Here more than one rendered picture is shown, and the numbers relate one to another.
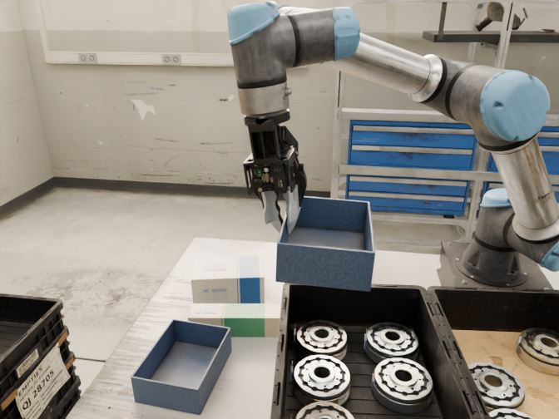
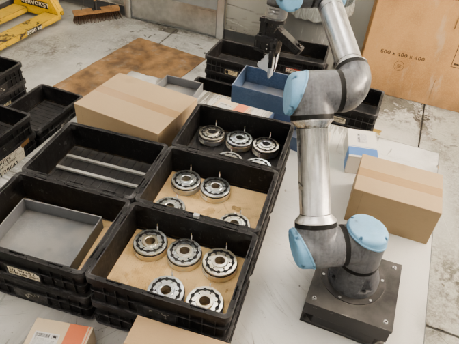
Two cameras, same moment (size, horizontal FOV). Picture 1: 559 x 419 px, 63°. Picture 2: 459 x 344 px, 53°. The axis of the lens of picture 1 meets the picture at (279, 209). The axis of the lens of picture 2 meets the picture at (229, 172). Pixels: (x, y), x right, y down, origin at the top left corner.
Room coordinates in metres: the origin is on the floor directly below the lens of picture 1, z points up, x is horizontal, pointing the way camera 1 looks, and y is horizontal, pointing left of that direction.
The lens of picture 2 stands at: (0.86, -1.52, 1.94)
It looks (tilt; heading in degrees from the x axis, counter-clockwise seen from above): 41 degrees down; 100
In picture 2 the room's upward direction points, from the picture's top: 5 degrees clockwise
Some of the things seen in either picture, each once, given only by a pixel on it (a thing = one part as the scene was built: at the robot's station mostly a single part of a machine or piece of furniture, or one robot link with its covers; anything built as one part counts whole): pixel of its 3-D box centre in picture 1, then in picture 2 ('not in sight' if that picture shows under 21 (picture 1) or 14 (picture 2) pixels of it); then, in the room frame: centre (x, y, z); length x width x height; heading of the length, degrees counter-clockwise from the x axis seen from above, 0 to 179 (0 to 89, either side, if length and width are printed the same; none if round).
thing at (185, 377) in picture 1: (185, 362); (287, 131); (0.80, 0.21, 0.74); 0.20 x 0.15 x 0.07; 167
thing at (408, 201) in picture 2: not in sight; (393, 197); (1.24, -0.15, 0.78); 0.30 x 0.22 x 0.16; 172
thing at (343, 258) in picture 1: (326, 238); (264, 89); (0.71, -0.08, 1.10); 0.20 x 0.15 x 0.07; 172
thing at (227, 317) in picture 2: not in sight; (175, 256); (0.59, -0.74, 0.92); 0.40 x 0.30 x 0.02; 177
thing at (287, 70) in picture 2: not in sight; (292, 80); (0.74, 1.34, 0.37); 0.42 x 0.34 x 0.46; 171
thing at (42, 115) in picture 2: not in sight; (45, 130); (-0.57, 0.38, 0.31); 0.40 x 0.30 x 0.34; 81
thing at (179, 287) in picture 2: not in sight; (165, 291); (0.59, -0.82, 0.86); 0.10 x 0.10 x 0.01
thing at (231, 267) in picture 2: not in sight; (219, 261); (0.70, -0.68, 0.86); 0.10 x 0.10 x 0.01
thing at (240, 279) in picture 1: (229, 280); (359, 151); (1.12, 0.15, 0.74); 0.20 x 0.12 x 0.09; 94
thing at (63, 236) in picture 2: not in sight; (46, 235); (0.18, -0.73, 0.85); 0.27 x 0.20 x 0.05; 179
